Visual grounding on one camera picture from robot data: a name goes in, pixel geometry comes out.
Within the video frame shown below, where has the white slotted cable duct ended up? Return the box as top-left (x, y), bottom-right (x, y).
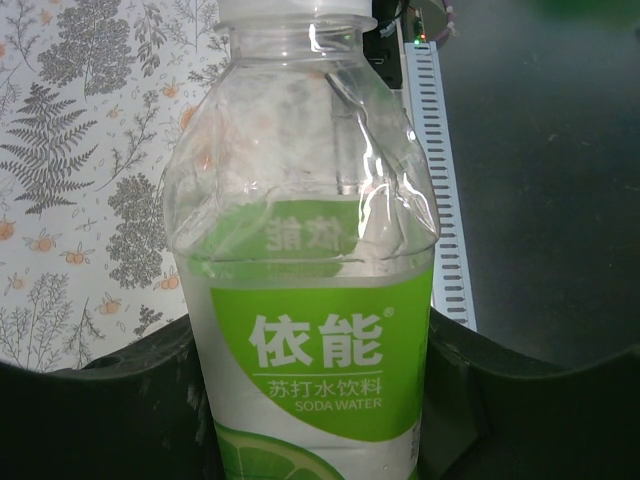
top-left (402, 41), bottom-right (477, 331)

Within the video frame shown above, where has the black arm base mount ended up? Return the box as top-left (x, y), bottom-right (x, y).
top-left (362, 0), bottom-right (407, 92)

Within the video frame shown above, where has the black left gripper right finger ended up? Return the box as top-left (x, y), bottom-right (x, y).
top-left (417, 307), bottom-right (640, 480)

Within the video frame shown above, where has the purple cable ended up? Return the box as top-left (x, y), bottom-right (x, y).
top-left (424, 0), bottom-right (461, 50)

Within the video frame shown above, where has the green label soda water bottle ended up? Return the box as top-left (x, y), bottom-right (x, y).
top-left (162, 8), bottom-right (441, 480)

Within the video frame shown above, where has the circuit board with LEDs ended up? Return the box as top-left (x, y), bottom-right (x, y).
top-left (397, 7), bottom-right (429, 45)

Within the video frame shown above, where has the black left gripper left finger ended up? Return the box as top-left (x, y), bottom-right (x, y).
top-left (0, 319), bottom-right (226, 480)

